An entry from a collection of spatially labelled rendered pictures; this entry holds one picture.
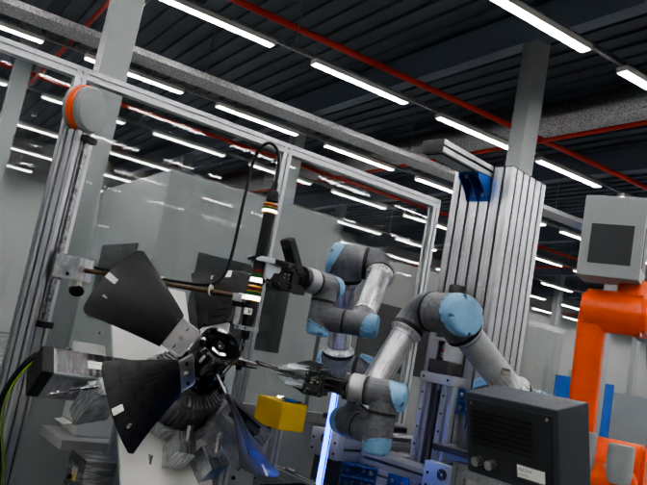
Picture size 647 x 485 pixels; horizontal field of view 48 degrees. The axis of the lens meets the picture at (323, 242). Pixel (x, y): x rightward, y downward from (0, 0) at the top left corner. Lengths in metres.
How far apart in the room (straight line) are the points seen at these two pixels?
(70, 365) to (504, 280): 1.50
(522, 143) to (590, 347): 3.93
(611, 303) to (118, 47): 4.46
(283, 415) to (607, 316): 3.74
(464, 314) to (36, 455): 1.47
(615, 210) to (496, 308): 3.26
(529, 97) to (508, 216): 6.75
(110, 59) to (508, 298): 4.60
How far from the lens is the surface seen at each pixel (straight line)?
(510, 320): 2.72
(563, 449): 1.65
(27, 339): 2.40
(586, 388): 5.84
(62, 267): 2.36
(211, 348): 1.93
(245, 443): 1.85
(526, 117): 9.28
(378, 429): 1.91
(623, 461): 5.52
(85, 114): 2.46
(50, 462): 2.66
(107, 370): 1.77
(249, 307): 2.03
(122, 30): 6.62
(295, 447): 3.07
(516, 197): 2.72
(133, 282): 2.00
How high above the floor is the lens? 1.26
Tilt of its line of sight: 8 degrees up
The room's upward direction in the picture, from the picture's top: 11 degrees clockwise
